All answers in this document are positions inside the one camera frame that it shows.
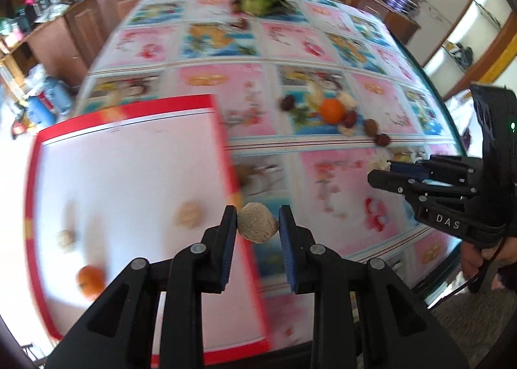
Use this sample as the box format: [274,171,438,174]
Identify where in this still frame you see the orange tangerine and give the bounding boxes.
[319,98,346,125]
[76,265,105,300]

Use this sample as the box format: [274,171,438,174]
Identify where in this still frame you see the brown round fruit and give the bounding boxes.
[363,119,379,138]

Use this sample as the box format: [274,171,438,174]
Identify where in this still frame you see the beige puffed rice cake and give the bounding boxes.
[174,200,204,229]

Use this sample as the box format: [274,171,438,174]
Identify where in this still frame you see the beige round cake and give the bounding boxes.
[237,202,279,244]

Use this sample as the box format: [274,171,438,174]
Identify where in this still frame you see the person's right hand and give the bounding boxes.
[461,238,517,280]

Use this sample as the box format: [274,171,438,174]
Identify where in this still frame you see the red jujube on table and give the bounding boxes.
[374,133,391,147]

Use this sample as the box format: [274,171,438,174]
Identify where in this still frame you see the dark red jujube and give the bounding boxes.
[342,110,357,128]

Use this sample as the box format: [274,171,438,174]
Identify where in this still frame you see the cream cake cube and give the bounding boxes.
[336,92,357,111]

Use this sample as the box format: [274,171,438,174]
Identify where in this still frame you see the small beige cake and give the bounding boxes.
[58,229,76,250]

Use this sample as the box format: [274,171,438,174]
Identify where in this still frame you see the orange tangerine on table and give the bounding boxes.
[319,98,346,125]

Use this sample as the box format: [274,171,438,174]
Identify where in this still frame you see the fruit print plastic tablecloth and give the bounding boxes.
[72,0,465,358]

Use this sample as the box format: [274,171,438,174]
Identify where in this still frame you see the dark wrinkled jujube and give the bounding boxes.
[280,95,296,112]

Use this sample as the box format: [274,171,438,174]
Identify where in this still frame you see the red rimmed white tray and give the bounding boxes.
[25,95,270,366]

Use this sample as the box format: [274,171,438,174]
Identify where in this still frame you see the grey blue thermos flask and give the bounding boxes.
[43,76,74,116]

